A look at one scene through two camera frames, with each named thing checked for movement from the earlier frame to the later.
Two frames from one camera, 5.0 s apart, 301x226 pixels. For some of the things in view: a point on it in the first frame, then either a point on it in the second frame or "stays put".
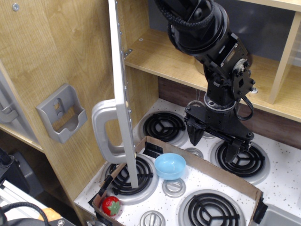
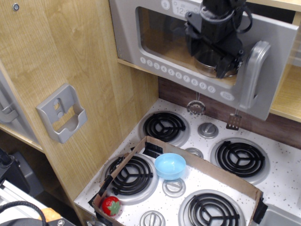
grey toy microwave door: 121,107 to 151,34
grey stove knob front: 153,218 stays put
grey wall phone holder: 63,114 stays put
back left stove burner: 166,126 stays put
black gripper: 222,119 to 223,36
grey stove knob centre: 174,188 stays put
